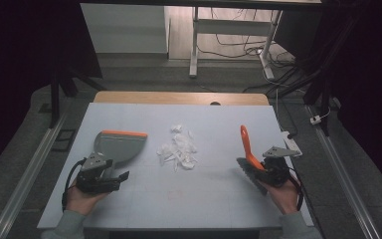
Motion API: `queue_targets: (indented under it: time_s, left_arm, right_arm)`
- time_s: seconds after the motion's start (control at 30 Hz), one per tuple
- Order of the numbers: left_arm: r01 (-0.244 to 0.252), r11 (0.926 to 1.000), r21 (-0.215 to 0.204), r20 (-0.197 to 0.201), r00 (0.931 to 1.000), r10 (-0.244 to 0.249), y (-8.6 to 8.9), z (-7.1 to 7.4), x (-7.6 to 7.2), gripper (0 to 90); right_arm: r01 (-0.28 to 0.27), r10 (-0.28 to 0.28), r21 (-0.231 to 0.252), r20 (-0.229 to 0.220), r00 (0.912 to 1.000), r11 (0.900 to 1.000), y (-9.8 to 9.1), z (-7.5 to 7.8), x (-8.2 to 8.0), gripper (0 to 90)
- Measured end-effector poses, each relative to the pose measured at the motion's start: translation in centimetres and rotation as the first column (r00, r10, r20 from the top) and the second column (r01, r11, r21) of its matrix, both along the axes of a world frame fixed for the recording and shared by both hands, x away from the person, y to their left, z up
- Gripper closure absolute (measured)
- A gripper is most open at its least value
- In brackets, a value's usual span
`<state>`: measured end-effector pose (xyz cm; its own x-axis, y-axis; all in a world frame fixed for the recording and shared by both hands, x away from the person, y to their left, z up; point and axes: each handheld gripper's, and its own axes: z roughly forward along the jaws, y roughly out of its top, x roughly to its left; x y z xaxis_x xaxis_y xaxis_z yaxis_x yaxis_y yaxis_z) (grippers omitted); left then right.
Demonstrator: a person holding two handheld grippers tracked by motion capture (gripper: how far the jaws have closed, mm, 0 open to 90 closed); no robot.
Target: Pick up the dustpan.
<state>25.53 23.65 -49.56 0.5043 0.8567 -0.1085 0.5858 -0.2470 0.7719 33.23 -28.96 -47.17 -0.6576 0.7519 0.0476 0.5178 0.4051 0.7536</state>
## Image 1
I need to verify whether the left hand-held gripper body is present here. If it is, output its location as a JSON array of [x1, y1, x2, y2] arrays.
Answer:
[[76, 151, 121, 195]]

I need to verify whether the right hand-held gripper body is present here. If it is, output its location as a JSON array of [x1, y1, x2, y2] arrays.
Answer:
[[260, 145, 302, 187]]

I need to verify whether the grey dustpan with orange edge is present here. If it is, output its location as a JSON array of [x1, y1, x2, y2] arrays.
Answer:
[[93, 129, 149, 177]]

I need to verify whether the brush with orange handle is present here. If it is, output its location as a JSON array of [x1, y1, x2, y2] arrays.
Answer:
[[236, 124, 270, 196]]

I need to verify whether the pile of white paper scraps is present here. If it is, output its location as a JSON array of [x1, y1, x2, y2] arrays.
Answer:
[[156, 123, 200, 172]]

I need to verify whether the person's right hand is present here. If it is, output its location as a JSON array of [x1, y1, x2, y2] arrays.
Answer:
[[266, 177, 302, 215]]

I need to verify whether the person's left hand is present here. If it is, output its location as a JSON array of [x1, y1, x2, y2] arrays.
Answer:
[[65, 179, 109, 217]]

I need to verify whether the white power strip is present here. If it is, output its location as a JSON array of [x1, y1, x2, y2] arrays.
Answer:
[[281, 130, 303, 158]]

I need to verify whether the black tripod stand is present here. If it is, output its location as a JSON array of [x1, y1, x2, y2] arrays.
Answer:
[[47, 64, 107, 129]]

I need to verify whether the wooden table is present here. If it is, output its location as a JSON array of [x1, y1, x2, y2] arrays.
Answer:
[[93, 91, 271, 107]]

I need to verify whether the black metal stand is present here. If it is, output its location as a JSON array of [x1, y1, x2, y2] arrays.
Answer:
[[301, 13, 366, 137]]

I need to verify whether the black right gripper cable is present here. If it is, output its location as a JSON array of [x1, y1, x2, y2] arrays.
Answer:
[[286, 166, 304, 212]]

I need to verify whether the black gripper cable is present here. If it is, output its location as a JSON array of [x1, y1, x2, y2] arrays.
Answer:
[[61, 157, 88, 213], [286, 166, 304, 212]]

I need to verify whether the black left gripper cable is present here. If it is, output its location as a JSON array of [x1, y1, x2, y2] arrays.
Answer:
[[61, 157, 88, 213]]

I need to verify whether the black rectangular floor frame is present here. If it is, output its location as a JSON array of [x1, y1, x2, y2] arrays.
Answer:
[[51, 127, 78, 153]]

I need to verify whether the aluminium floor rail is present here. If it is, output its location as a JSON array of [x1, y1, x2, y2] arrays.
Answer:
[[305, 105, 382, 239], [0, 113, 68, 239]]

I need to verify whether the black floor cable bundle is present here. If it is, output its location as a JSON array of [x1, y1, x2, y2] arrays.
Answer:
[[196, 7, 312, 95]]

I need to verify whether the white metal desk frame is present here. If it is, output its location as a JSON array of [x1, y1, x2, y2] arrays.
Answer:
[[188, 6, 284, 81]]

